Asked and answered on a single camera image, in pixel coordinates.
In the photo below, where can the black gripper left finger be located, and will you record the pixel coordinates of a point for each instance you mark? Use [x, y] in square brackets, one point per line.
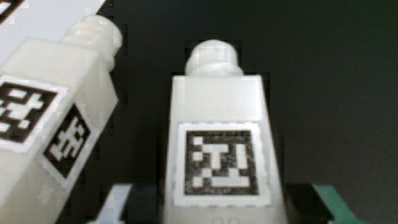
[128, 207]

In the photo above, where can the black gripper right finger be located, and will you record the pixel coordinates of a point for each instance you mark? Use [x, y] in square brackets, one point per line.
[314, 205]

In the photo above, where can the white leg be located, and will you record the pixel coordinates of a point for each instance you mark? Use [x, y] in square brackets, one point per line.
[222, 183]
[57, 101]

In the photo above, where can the white marker sheet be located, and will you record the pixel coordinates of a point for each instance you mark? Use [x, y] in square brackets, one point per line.
[39, 18]

